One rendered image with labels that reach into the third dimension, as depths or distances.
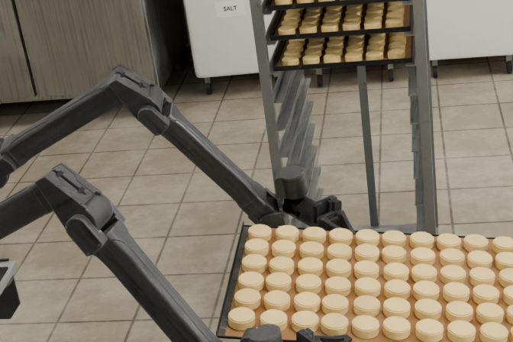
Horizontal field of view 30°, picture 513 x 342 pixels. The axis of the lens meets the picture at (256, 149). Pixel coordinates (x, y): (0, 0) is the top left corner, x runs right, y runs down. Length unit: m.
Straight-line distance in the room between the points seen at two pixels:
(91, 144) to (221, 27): 0.96
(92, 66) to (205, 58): 0.63
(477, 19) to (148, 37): 1.76
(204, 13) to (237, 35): 0.21
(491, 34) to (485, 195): 1.35
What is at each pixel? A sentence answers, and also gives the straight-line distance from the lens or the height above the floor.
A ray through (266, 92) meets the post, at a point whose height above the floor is 0.98.
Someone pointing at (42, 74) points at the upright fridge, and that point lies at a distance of 5.42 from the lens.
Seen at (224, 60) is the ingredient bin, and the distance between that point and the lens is 5.40.
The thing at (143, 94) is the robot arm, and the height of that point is 1.31.
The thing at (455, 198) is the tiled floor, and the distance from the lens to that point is 4.18.
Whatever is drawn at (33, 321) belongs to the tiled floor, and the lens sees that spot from 3.80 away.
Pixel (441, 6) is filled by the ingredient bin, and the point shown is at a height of 0.43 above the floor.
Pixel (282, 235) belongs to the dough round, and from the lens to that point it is 2.03.
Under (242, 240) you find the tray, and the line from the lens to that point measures 2.06.
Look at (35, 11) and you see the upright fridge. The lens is 5.30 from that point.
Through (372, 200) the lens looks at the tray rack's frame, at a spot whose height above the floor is 0.26.
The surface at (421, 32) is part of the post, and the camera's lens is 2.71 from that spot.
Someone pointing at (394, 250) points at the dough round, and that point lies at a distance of 2.00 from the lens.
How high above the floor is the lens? 2.02
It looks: 25 degrees down
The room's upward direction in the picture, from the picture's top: 8 degrees counter-clockwise
